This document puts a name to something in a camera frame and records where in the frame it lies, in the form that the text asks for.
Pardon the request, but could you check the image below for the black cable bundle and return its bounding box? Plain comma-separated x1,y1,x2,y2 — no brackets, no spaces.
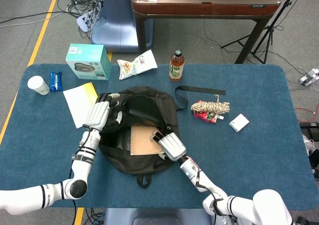
57,0,103,38

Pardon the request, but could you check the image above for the blue-grey robot torso base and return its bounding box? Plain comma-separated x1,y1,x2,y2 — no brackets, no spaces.
103,208,212,225

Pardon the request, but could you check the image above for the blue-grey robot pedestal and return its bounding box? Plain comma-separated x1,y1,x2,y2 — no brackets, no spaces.
91,0,154,53

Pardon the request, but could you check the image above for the brown mahjong table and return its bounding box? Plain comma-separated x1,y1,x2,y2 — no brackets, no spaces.
131,0,282,64

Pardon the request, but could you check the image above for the white mug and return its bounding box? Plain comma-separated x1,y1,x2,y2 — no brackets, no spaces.
27,75,50,96

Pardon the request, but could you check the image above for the white and yellow booklet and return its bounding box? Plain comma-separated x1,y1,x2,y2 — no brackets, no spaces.
62,82,98,129

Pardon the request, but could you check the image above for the teal speaker box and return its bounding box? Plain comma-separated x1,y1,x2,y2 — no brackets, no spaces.
65,43,112,81

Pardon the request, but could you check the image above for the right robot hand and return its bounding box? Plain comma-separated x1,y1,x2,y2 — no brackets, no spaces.
150,126,187,162

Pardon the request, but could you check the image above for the red cable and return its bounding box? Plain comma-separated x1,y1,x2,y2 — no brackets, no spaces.
295,107,319,124

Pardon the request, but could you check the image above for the small white box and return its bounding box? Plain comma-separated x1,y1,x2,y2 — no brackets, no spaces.
229,113,250,133

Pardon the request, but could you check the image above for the black and white rope bundle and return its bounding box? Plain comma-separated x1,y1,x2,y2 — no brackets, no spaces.
191,95,231,116

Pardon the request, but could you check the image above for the white power strip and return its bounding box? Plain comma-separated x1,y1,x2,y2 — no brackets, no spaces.
76,12,94,32
299,69,319,85

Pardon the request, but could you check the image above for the pink drink pouch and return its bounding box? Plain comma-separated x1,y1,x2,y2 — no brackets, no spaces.
194,110,225,123

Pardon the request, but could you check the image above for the spiral bound notebook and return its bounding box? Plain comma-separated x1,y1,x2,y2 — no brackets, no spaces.
130,125,165,156

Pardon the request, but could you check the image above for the blue table mat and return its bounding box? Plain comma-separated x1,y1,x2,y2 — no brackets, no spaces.
0,63,319,211

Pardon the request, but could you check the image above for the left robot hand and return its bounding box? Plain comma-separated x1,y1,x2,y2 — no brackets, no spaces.
86,92,124,132

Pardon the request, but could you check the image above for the black fabric backpack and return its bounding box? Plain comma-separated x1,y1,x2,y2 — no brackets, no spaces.
98,85,226,189

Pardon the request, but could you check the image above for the black tripod stand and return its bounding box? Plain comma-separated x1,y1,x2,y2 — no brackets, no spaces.
221,0,302,65

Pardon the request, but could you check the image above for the amber tea bottle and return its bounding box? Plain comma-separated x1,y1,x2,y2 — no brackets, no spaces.
169,50,185,82

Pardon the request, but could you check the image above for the blue cookie pack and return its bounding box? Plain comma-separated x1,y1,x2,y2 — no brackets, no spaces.
50,71,62,93

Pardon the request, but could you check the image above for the white snack bag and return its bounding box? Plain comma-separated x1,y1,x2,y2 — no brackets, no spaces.
117,49,158,80

